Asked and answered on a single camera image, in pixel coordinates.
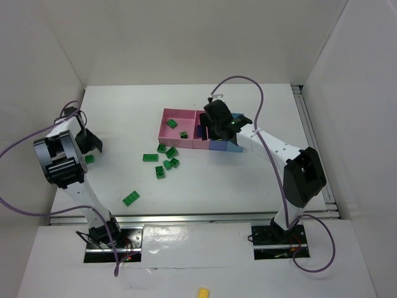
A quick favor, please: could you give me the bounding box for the purple lego brick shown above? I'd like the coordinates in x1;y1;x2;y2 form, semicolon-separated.
195;125;207;140

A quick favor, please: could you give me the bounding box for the small green lego brick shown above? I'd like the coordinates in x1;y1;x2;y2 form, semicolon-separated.
163;160;172;170
84;155;95;164

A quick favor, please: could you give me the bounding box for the green L-shaped lego brick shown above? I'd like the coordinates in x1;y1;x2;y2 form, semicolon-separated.
166;119;177;129

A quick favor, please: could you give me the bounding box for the green lego brick bottom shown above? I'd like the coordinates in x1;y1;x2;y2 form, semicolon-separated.
122;191;140;207

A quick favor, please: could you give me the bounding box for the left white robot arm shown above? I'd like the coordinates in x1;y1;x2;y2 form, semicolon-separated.
33;107;121;246

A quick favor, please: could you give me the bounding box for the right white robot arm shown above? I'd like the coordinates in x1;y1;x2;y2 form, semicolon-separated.
200;98;327;233

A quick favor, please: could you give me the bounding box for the large pink container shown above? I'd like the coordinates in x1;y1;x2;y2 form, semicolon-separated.
158;108;195;148

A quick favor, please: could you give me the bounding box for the purple blue container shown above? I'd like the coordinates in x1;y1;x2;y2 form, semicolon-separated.
209;140;228;151

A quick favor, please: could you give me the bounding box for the small pink container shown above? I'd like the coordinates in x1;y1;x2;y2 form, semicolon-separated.
193;110;210;150

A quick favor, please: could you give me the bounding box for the yellow lego brick foreground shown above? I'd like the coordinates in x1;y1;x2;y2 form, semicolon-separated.
197;288;210;298

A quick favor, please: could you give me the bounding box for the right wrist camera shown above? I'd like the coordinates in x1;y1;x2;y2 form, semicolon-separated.
207;94;224;103

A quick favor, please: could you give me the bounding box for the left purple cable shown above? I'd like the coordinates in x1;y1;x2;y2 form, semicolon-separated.
0;101;137;278

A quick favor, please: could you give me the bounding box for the aluminium rail front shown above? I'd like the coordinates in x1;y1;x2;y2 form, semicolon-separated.
49;210;286;226

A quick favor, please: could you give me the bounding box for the aluminium rail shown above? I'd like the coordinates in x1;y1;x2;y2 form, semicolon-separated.
291;85;341;219
49;210;286;226

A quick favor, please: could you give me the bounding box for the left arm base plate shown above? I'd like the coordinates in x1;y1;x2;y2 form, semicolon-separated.
81;227;143;263

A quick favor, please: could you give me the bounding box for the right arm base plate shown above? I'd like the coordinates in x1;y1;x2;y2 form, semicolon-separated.
247;225;310;260

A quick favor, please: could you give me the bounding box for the aluminium rail right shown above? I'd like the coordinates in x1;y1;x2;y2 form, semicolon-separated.
291;85;341;219

